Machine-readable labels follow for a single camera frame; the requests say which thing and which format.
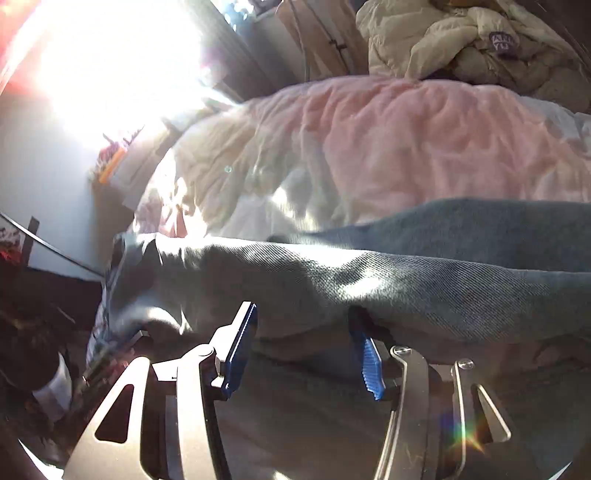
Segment pastel pink bed duvet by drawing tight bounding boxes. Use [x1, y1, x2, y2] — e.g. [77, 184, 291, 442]
[130, 76, 590, 240]

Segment beige hanging garment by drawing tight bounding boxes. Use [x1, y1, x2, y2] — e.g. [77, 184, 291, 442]
[276, 0, 369, 82]

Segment blue denim jeans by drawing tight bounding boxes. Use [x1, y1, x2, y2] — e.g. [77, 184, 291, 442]
[87, 199, 590, 479]

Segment white desk with clutter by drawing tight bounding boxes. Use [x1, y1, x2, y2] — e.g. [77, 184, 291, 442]
[89, 119, 182, 211]

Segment dark teal left curtain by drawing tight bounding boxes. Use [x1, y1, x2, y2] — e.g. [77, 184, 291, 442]
[188, 1, 294, 101]

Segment pile of cream clothes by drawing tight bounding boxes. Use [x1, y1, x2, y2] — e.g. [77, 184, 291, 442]
[356, 0, 590, 113]

